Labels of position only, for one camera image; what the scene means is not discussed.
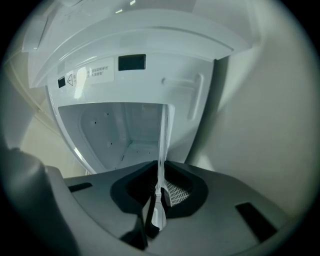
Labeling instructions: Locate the white microwave oven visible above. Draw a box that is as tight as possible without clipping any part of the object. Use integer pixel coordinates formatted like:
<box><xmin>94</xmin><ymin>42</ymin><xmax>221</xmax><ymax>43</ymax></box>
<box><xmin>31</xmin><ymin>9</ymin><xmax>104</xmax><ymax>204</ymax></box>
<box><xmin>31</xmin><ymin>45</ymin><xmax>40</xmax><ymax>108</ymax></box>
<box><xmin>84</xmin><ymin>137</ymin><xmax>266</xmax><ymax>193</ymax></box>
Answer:
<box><xmin>22</xmin><ymin>0</ymin><xmax>261</xmax><ymax>176</ymax></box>

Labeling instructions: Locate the clear glass plate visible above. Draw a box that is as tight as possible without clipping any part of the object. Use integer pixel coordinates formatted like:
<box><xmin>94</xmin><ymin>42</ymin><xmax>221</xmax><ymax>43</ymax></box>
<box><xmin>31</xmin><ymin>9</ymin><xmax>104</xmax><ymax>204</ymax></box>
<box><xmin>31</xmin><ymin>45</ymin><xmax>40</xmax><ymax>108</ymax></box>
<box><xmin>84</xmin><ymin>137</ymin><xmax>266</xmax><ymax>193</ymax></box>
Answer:
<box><xmin>151</xmin><ymin>103</ymin><xmax>176</xmax><ymax>230</ymax></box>

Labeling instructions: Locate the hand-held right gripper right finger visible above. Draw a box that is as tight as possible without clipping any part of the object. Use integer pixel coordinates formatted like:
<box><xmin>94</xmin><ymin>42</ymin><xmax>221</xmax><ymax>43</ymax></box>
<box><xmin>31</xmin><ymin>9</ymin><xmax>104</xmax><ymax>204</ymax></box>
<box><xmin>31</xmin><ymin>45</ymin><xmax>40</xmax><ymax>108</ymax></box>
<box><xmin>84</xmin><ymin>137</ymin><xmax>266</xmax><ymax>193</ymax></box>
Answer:
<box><xmin>146</xmin><ymin>160</ymin><xmax>288</xmax><ymax>252</ymax></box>

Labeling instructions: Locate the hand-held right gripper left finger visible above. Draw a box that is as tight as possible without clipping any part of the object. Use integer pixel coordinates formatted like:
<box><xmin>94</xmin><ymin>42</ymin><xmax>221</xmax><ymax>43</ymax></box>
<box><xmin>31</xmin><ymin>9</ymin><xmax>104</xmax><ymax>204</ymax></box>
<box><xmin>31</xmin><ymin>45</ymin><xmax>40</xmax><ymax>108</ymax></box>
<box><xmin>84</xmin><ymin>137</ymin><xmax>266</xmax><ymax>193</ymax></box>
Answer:
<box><xmin>63</xmin><ymin>160</ymin><xmax>158</xmax><ymax>240</ymax></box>

